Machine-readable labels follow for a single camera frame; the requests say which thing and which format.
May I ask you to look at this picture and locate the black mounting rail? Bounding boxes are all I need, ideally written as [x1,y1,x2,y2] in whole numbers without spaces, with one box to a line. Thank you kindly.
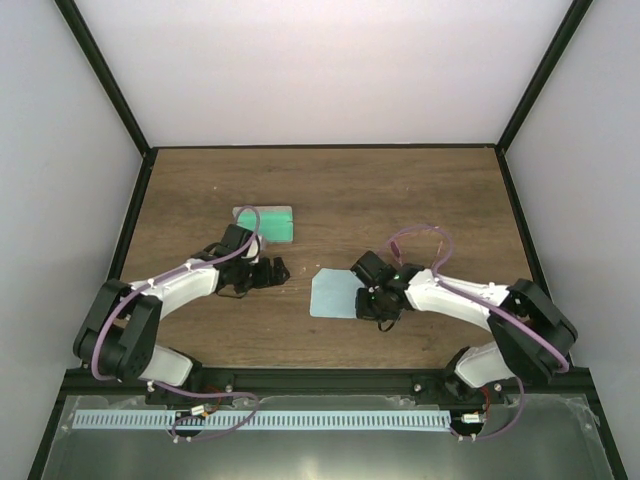
[64,366,592,406]

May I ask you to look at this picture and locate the metal front plate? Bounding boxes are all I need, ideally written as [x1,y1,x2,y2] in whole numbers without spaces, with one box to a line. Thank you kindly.
[42,395,614,479]

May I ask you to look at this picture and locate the light blue cleaning cloth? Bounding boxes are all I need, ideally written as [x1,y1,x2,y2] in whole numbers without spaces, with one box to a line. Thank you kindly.
[309,268,363,319]

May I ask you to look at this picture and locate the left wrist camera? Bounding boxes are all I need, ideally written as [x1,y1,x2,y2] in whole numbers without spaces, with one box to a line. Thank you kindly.
[245,235,266,263]

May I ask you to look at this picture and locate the pink sunglasses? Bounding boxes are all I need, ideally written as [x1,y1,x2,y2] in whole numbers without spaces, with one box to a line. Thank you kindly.
[384,225,451,268]

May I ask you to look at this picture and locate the black enclosure frame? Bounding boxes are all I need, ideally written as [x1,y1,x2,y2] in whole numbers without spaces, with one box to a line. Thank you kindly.
[25,0,629,480]

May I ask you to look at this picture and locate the light blue slotted cable duct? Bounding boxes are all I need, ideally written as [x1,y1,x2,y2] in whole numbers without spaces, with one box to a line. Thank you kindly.
[71,409,451,432]

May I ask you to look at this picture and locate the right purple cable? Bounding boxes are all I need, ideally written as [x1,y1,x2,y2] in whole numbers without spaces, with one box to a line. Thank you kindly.
[383,225,571,443]

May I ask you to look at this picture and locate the grey green glasses case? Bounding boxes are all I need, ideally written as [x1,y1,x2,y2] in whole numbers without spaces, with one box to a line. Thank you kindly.
[232,206,294,244]

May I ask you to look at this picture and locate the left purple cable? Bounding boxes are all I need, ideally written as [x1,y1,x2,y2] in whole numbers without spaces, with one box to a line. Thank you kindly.
[90,205,261,443]

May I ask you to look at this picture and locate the purple cable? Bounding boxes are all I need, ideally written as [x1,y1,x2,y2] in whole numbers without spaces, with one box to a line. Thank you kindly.
[383,225,571,443]
[90,205,261,443]

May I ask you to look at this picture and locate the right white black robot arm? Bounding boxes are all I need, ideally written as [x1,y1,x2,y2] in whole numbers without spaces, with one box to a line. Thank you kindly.
[351,251,578,403]

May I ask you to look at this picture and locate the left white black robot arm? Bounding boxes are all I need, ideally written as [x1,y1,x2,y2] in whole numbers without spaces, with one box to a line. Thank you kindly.
[73,224,290,404]

